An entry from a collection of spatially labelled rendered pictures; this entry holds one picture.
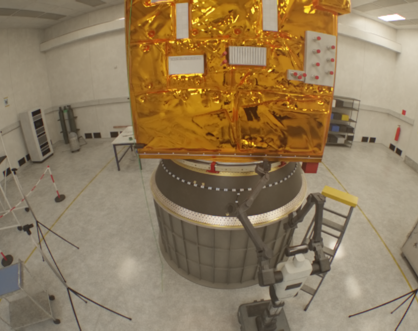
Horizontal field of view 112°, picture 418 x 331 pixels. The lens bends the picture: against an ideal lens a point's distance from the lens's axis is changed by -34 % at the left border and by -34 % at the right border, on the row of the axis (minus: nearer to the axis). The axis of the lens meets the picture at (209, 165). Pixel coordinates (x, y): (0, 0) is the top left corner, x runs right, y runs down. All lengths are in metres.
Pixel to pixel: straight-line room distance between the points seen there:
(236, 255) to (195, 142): 1.39
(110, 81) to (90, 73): 0.99
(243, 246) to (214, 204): 0.63
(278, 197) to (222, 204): 0.63
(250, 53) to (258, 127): 0.67
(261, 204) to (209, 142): 0.84
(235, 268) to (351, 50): 8.13
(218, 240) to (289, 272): 1.11
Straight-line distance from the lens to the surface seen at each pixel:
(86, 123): 9.37
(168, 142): 2.08
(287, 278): 1.56
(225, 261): 2.68
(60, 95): 9.96
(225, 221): 2.18
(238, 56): 1.92
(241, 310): 2.66
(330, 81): 2.09
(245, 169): 2.09
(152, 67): 1.99
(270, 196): 2.29
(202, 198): 2.20
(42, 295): 3.49
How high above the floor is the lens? 2.67
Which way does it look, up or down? 27 degrees down
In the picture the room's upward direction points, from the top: 1 degrees counter-clockwise
